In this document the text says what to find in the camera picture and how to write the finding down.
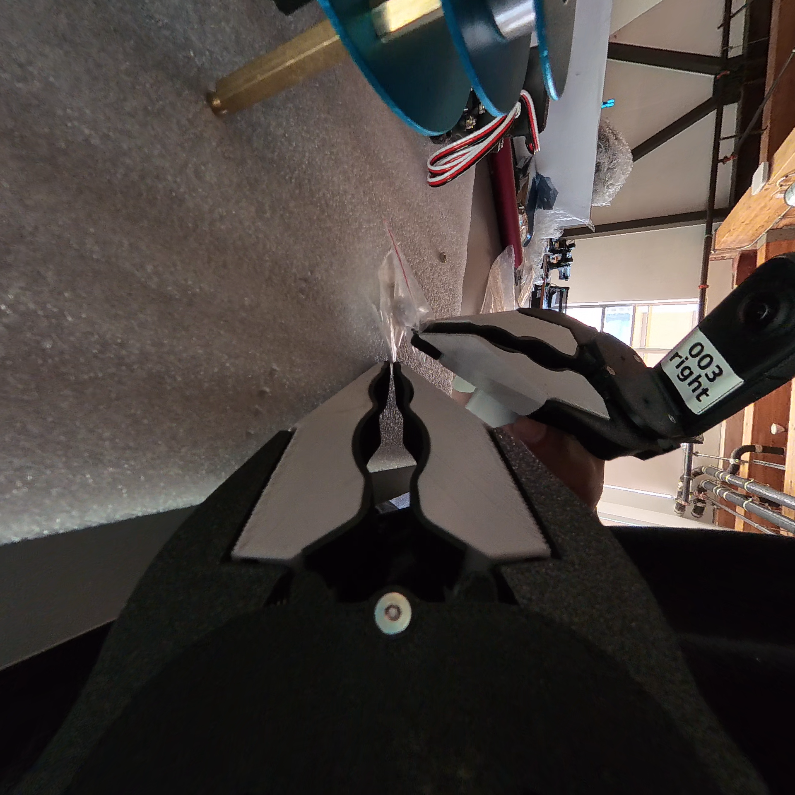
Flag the white foam mat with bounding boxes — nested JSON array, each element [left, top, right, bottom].
[[0, 0, 498, 547]]

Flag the large white cardboard box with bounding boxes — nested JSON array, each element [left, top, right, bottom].
[[531, 0, 616, 231]]

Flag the person's right hand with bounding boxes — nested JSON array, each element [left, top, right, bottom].
[[504, 417, 607, 510]]

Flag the red white black servo cable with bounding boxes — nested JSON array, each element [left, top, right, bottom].
[[427, 90, 542, 187]]

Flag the crumpled bubble wrap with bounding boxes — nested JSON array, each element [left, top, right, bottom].
[[590, 118, 634, 206]]

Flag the red electric screwdriver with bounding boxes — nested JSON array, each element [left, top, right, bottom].
[[487, 137, 527, 269]]

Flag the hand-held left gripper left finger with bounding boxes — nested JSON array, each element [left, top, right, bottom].
[[231, 362, 393, 565]]

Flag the grey ceiling pipes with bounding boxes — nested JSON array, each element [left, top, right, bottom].
[[674, 444, 795, 535]]

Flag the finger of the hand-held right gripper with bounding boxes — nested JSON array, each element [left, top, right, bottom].
[[417, 308, 590, 359], [410, 333, 612, 431]]

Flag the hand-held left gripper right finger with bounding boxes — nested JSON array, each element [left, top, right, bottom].
[[394, 364, 554, 566]]

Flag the small clear zip bag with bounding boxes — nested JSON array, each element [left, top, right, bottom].
[[376, 226, 431, 364]]

